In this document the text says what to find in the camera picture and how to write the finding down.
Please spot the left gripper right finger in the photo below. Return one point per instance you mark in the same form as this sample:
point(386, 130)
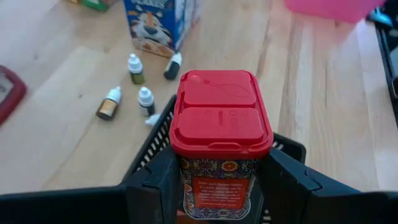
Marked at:
point(295, 193)

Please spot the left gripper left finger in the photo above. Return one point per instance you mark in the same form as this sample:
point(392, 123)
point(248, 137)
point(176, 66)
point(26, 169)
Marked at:
point(149, 193)

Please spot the dropper bottle black liquid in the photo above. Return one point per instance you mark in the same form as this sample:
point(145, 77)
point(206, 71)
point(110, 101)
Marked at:
point(146, 102)
point(172, 67)

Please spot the dropper bottle brown label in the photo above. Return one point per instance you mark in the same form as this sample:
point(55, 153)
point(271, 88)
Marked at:
point(108, 105)

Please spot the smoked paprika tin red lid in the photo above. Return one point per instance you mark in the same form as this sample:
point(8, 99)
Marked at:
point(217, 124)

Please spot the dropper bottle orange liquid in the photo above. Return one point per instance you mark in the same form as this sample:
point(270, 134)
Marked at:
point(136, 70)

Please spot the blue Frosted Flakes box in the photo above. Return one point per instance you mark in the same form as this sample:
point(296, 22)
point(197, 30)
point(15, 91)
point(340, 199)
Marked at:
point(155, 28)

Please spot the green Apple Jacks box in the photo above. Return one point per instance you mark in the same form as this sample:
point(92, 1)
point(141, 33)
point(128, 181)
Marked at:
point(98, 4)

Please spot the yellow Corn Pops box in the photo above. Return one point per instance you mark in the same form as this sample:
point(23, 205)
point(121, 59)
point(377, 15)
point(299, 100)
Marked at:
point(74, 1)

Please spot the black plastic basket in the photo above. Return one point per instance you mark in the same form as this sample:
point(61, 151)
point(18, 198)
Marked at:
point(155, 137)

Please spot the pink plastic bin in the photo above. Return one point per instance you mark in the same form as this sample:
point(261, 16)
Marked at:
point(332, 9)

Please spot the black table frame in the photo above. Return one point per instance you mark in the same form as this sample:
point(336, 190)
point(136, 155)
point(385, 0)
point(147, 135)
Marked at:
point(388, 62)

